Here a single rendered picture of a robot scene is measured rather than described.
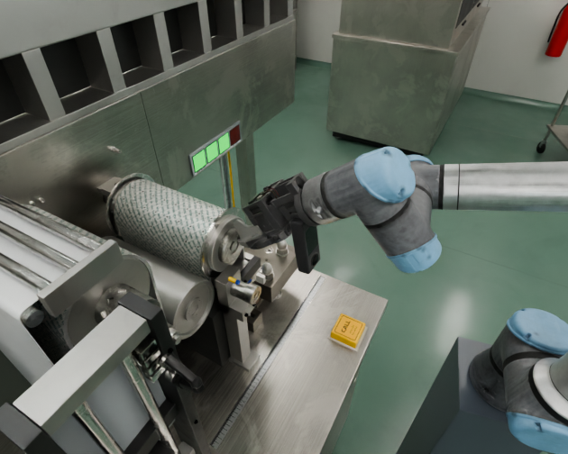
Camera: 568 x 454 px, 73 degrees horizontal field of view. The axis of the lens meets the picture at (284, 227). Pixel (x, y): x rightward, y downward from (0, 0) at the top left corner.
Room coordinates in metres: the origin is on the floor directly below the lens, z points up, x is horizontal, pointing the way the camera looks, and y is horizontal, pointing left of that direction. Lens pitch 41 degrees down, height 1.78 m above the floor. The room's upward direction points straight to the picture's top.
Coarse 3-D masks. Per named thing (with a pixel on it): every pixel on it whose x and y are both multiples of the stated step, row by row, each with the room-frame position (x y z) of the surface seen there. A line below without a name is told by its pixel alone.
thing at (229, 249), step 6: (234, 228) 0.56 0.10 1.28; (228, 234) 0.54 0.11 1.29; (234, 234) 0.55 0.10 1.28; (222, 240) 0.53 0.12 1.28; (228, 240) 0.53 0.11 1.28; (234, 240) 0.55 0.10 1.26; (222, 246) 0.52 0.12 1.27; (228, 246) 0.53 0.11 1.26; (234, 246) 0.55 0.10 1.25; (240, 246) 0.56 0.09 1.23; (222, 252) 0.51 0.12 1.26; (228, 252) 0.53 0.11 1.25; (234, 252) 0.54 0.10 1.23; (222, 258) 0.51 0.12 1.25; (228, 258) 0.53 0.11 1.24; (234, 258) 0.54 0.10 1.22
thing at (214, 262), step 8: (120, 192) 0.65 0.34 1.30; (232, 216) 0.57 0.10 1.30; (224, 224) 0.54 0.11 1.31; (232, 224) 0.56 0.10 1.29; (216, 232) 0.53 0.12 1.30; (224, 232) 0.54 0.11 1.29; (216, 240) 0.52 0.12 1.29; (208, 248) 0.51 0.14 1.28; (216, 248) 0.52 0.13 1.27; (208, 256) 0.50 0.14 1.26; (216, 256) 0.51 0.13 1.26; (216, 264) 0.51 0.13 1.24; (224, 264) 0.53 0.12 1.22; (232, 264) 0.55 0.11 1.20
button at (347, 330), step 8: (344, 320) 0.60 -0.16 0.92; (352, 320) 0.60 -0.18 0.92; (336, 328) 0.58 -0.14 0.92; (344, 328) 0.58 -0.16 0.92; (352, 328) 0.58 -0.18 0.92; (360, 328) 0.58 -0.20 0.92; (336, 336) 0.56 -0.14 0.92; (344, 336) 0.55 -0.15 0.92; (352, 336) 0.55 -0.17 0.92; (360, 336) 0.56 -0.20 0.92; (352, 344) 0.54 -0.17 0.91
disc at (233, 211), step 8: (232, 208) 0.58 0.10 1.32; (224, 216) 0.56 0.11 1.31; (240, 216) 0.60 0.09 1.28; (216, 224) 0.54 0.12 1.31; (208, 232) 0.52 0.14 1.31; (208, 240) 0.51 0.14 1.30; (200, 256) 0.49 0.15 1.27; (208, 264) 0.50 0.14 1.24; (208, 272) 0.50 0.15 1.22; (216, 272) 0.52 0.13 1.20
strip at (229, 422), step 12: (312, 288) 0.73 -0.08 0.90; (300, 312) 0.64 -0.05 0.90; (288, 324) 0.60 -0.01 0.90; (288, 336) 0.57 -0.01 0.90; (276, 348) 0.53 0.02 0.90; (264, 360) 0.50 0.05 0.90; (264, 372) 0.47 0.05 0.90; (252, 384) 0.44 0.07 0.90; (240, 396) 0.41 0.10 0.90; (240, 408) 0.38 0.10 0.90; (228, 420) 0.36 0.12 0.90; (216, 432) 0.33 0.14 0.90; (216, 444) 0.31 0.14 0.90
